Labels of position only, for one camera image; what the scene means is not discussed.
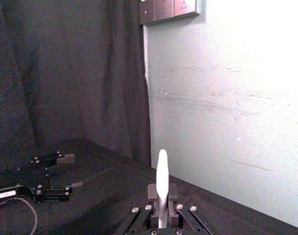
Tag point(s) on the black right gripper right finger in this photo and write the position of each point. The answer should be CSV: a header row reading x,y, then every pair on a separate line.
x,y
173,195

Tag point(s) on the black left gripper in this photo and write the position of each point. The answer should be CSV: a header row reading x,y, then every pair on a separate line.
x,y
21,180

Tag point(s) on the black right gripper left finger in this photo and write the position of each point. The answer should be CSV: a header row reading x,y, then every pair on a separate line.
x,y
152,195

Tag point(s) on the small white plastic piece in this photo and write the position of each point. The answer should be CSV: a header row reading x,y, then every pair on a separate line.
x,y
162,171

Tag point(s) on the black table cloth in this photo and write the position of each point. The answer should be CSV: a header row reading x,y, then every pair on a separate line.
x,y
95,200

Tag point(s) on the black hanging curtain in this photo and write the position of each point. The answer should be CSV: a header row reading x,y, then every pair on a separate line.
x,y
78,73

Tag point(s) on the grey wall switch panel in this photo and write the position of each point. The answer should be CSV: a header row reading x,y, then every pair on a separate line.
x,y
168,8

